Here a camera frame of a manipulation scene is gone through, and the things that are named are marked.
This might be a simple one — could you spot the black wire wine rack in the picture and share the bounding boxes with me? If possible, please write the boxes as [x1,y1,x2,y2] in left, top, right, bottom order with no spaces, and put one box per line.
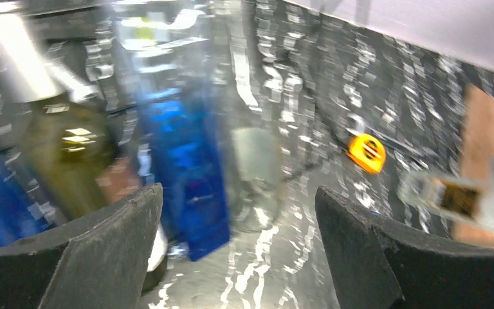
[0,1,339,179]

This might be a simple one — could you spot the steel combination wrench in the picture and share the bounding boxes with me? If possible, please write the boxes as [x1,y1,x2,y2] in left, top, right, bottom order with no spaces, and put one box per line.
[346,113,438,162]

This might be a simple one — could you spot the yellow tape measure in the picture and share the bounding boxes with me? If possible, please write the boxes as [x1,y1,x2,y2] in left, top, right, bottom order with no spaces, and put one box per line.
[346,133,387,174]

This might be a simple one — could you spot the blue square glass bottle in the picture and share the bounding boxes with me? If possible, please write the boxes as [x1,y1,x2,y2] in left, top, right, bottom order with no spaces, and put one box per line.
[116,1,230,261]

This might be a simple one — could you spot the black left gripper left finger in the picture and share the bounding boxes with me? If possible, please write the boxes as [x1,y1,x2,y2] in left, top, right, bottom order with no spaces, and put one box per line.
[0,184,163,308]

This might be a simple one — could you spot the clear bottle with gold rim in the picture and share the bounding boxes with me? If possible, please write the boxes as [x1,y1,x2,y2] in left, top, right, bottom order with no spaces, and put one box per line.
[397,171,494,232]

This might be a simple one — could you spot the dark green wine bottle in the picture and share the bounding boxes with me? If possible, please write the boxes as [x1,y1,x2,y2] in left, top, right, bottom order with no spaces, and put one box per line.
[0,12,169,295]

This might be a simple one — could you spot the clear glass bottle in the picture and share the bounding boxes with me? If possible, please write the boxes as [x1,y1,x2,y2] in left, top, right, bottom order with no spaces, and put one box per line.
[214,1,281,232]

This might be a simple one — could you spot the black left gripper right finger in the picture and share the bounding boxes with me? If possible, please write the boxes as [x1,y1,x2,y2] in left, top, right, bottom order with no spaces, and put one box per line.
[315,186,494,308]

